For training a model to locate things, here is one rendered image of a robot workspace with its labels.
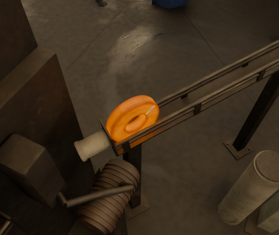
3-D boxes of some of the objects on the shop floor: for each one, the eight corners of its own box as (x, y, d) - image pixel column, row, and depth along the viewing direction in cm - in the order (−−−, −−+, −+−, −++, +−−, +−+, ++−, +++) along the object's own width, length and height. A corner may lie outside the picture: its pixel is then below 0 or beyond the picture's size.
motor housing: (94, 246, 122) (69, 210, 78) (118, 203, 133) (107, 150, 90) (119, 261, 119) (108, 232, 75) (141, 215, 130) (143, 166, 86)
